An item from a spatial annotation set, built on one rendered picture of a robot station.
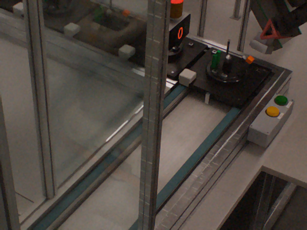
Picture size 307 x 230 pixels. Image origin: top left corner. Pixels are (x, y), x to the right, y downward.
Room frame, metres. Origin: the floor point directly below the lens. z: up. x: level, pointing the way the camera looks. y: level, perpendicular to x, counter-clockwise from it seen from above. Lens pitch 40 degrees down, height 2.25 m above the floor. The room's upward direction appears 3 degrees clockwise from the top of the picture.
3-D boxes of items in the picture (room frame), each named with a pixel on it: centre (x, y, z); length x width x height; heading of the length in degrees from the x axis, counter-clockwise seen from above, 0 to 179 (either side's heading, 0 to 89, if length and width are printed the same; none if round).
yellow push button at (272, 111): (1.56, -0.39, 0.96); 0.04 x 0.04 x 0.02
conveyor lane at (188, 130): (1.49, -0.07, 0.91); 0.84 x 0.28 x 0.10; 150
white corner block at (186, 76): (1.70, -0.11, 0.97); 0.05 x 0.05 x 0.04; 60
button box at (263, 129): (1.56, -0.39, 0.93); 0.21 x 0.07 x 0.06; 150
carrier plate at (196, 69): (1.74, -0.24, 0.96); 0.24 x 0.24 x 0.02; 60
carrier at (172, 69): (1.87, -0.02, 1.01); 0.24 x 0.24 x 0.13; 60
